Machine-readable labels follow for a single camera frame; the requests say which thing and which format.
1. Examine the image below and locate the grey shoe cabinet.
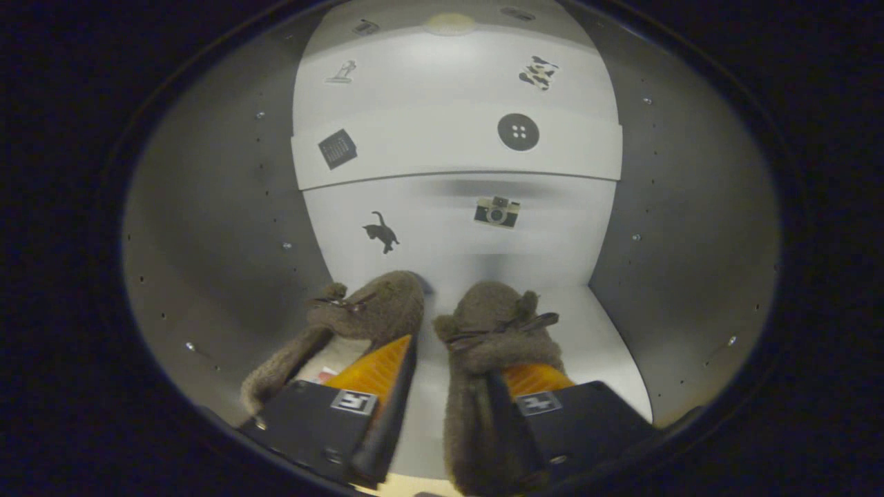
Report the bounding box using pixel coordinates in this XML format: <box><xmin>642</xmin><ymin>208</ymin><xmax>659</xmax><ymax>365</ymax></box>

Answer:
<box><xmin>122</xmin><ymin>0</ymin><xmax>782</xmax><ymax>484</ymax></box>

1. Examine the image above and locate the brown fuzzy shoe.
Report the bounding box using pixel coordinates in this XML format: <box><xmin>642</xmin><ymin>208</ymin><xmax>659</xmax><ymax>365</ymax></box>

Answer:
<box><xmin>433</xmin><ymin>280</ymin><xmax>568</xmax><ymax>497</ymax></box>
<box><xmin>240</xmin><ymin>270</ymin><xmax>426</xmax><ymax>416</ymax></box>

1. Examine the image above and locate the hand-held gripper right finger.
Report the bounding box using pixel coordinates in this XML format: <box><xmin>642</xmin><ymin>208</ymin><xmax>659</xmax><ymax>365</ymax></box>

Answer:
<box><xmin>501</xmin><ymin>363</ymin><xmax>658</xmax><ymax>483</ymax></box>

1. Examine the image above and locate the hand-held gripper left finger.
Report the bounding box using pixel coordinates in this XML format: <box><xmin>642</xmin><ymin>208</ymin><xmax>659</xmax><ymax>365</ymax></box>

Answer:
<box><xmin>238</xmin><ymin>335</ymin><xmax>419</xmax><ymax>489</ymax></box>

